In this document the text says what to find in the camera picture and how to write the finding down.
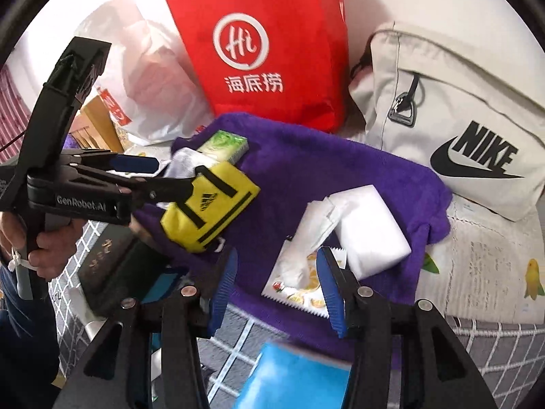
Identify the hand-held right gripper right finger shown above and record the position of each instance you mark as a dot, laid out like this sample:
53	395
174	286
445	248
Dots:
330	294

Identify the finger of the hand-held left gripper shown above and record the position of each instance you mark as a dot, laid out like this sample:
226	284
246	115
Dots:
132	164
166	187

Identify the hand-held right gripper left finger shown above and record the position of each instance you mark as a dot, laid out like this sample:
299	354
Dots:
223	289

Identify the fruit-print tissue packet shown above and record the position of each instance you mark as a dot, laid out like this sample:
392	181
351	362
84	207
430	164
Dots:
293	294

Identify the yellow pouch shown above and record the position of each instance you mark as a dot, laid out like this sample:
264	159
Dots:
208	208

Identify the white tissue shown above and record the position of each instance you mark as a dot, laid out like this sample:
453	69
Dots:
315	226

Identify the person's left forearm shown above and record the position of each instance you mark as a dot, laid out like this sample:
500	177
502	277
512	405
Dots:
21	328

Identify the person's left hand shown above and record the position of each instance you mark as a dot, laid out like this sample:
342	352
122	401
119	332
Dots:
59	238

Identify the brown cardboard box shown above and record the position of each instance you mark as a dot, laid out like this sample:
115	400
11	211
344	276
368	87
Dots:
100	132

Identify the green tissue packet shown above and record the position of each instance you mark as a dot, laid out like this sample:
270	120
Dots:
223	145

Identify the white sponge block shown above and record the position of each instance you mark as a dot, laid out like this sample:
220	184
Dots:
374	230

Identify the dark green box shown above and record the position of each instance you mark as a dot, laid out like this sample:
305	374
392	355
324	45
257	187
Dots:
115	264

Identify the white plastic shopping bag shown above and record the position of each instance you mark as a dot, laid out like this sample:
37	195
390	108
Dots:
162	76

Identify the blue cardboard box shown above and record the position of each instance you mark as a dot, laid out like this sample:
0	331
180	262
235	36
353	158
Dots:
293	379

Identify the red striped cloth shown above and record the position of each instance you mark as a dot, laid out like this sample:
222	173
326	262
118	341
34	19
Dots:
10	98

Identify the purple towel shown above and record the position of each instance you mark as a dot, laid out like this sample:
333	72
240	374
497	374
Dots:
323	162

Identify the red shopping bag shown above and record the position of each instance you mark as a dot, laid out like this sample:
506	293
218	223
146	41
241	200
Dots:
264	51

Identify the grey checked blanket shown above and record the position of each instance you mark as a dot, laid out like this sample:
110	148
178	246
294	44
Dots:
502	358

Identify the beige fabric bag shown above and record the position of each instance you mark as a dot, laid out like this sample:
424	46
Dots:
460	102

